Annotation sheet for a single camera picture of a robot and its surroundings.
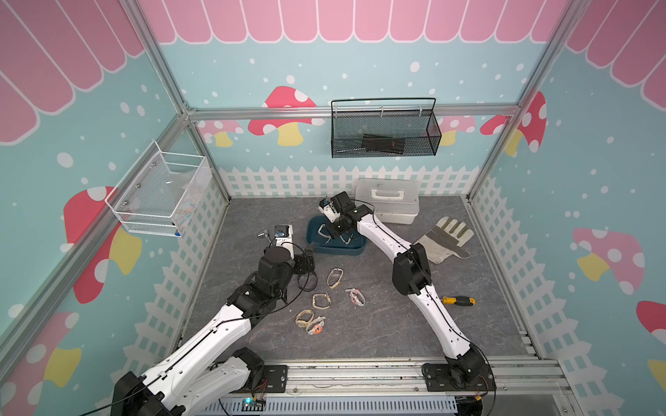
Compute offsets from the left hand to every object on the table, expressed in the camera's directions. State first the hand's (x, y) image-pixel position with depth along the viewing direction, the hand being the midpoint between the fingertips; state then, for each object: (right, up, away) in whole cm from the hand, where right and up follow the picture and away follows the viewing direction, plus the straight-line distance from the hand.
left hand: (300, 248), depth 78 cm
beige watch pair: (+5, +3, +24) cm, 25 cm away
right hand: (+8, +6, +27) cm, 29 cm away
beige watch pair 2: (+14, 0, +26) cm, 30 cm away
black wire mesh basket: (+28, +43, +17) cm, 54 cm away
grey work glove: (+55, +1, +28) cm, 62 cm away
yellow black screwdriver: (+53, -19, +9) cm, 57 cm away
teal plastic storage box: (+17, 0, +28) cm, 33 cm away
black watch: (0, -14, +17) cm, 22 cm away
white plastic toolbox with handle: (+34, +16, +24) cm, 45 cm away
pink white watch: (+18, -17, +10) cm, 27 cm away
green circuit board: (-13, -44, -5) cm, 46 cm away
